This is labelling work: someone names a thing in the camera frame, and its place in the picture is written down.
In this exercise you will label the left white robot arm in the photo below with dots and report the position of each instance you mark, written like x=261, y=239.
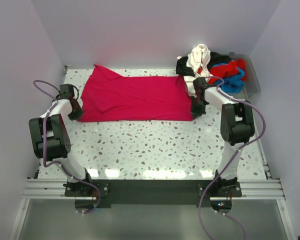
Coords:
x=51, y=141

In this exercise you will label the magenta t shirt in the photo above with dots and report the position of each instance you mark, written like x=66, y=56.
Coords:
x=108, y=96

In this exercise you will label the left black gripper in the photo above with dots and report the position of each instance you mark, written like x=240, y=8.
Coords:
x=77, y=115

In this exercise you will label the white t shirt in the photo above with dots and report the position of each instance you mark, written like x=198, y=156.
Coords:
x=198, y=60

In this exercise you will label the red t shirt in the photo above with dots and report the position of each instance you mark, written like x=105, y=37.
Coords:
x=228, y=69

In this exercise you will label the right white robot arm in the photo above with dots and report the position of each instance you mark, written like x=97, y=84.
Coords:
x=236, y=128

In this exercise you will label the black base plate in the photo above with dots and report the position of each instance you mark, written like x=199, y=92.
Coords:
x=103, y=193

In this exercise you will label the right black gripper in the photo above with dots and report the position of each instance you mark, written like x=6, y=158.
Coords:
x=195, y=112

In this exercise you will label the clear plastic bin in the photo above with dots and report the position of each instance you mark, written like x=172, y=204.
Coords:
x=251, y=84

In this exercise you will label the aluminium frame rail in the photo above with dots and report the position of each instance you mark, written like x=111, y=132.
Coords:
x=52, y=188

